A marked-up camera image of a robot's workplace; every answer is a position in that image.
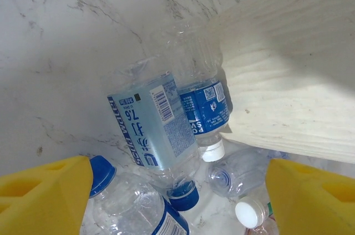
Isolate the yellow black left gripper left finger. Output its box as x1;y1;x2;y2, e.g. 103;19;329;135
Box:
0;155;94;235

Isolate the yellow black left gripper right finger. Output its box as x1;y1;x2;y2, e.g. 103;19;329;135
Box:
265;158;355;235

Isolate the red orange label bottle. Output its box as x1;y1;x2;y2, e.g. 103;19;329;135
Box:
245;218;280;235

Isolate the blue label blue-cap bottle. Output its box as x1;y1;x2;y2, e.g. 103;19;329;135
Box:
88;155;191;235

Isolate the light blue label soda bottle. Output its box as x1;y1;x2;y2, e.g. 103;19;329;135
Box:
101;57;200;212

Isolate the dark blue label white-cap bottle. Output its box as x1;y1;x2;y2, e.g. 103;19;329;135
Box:
166;20;234;163

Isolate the cream ribbed waste bin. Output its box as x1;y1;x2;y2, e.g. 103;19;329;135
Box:
204;0;355;164

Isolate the clear bottle pink blue label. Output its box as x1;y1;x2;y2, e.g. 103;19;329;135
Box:
207;147;274;198

